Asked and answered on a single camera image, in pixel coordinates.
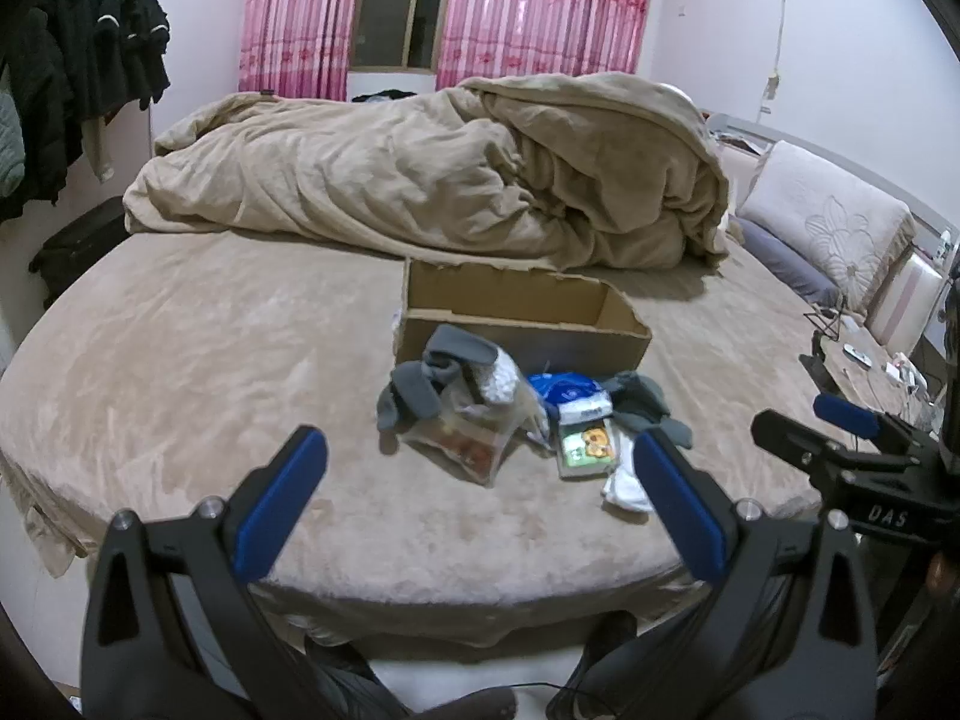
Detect bedside table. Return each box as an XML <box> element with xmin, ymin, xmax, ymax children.
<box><xmin>802</xmin><ymin>315</ymin><xmax>940</xmax><ymax>432</ymax></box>

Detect black hanging clothes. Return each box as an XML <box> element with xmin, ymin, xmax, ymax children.
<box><xmin>0</xmin><ymin>0</ymin><xmax>172</xmax><ymax>222</ymax></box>

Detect blue white packet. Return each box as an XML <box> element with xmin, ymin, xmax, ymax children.
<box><xmin>529</xmin><ymin>373</ymin><xmax>613</xmax><ymax>425</ymax></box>

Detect pink curtain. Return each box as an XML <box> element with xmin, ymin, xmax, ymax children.
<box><xmin>435</xmin><ymin>0</ymin><xmax>661</xmax><ymax>91</ymax></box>
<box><xmin>238</xmin><ymin>0</ymin><xmax>374</xmax><ymax>102</ymax></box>

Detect cardboard box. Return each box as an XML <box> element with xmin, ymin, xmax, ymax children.
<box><xmin>394</xmin><ymin>259</ymin><xmax>652</xmax><ymax>377</ymax></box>

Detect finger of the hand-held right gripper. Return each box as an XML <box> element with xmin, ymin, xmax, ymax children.
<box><xmin>750</xmin><ymin>409</ymin><xmax>905</xmax><ymax>482</ymax></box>
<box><xmin>812</xmin><ymin>392</ymin><xmax>938</xmax><ymax>466</ymax></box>

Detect white floral pillow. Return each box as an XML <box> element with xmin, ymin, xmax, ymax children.
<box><xmin>739</xmin><ymin>141</ymin><xmax>917</xmax><ymax>316</ymax></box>

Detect purple pillow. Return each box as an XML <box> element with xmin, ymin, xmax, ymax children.
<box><xmin>731</xmin><ymin>216</ymin><xmax>841</xmax><ymax>305</ymax></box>

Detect beige bed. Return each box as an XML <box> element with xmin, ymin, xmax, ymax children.
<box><xmin>0</xmin><ymin>225</ymin><xmax>893</xmax><ymax>646</ymax></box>

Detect cotton swab bag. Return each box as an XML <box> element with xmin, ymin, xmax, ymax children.
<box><xmin>472</xmin><ymin>356</ymin><xmax>523</xmax><ymax>406</ymax></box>

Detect grey hanging garment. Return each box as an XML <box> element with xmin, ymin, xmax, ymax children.
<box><xmin>81</xmin><ymin>116</ymin><xmax>118</xmax><ymax>182</ymax></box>

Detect black suitcase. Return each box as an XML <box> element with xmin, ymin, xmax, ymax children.
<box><xmin>30</xmin><ymin>196</ymin><xmax>133</xmax><ymax>308</ymax></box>

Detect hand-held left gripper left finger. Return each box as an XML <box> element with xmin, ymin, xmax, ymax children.
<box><xmin>81</xmin><ymin>424</ymin><xmax>329</xmax><ymax>720</ymax></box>

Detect cartoon tissue pack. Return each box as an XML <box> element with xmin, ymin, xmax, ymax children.
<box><xmin>556</xmin><ymin>420</ymin><xmax>620</xmax><ymax>479</ymax></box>

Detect beige duvet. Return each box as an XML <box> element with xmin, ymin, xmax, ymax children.
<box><xmin>122</xmin><ymin>72</ymin><xmax>732</xmax><ymax>271</ymax></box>

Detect grey quilted jacket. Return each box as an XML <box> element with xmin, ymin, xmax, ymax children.
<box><xmin>0</xmin><ymin>67</ymin><xmax>28</xmax><ymax>197</ymax></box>

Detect white sock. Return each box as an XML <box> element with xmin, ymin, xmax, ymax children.
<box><xmin>600</xmin><ymin>461</ymin><xmax>658</xmax><ymax>517</ymax></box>

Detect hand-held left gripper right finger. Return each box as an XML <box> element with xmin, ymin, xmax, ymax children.
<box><xmin>634</xmin><ymin>426</ymin><xmax>878</xmax><ymax>720</ymax></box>

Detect window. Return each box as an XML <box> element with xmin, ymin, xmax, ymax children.
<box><xmin>349</xmin><ymin>0</ymin><xmax>455</xmax><ymax>73</ymax></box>

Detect clear plastic snack bag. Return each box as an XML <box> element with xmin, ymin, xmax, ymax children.
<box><xmin>401</xmin><ymin>382</ymin><xmax>527</xmax><ymax>485</ymax></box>

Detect black wire stand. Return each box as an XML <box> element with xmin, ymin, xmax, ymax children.
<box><xmin>804</xmin><ymin>298</ymin><xmax>848</xmax><ymax>338</ymax></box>

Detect wall cable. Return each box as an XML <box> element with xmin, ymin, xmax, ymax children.
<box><xmin>757</xmin><ymin>0</ymin><xmax>790</xmax><ymax>118</ymax></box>

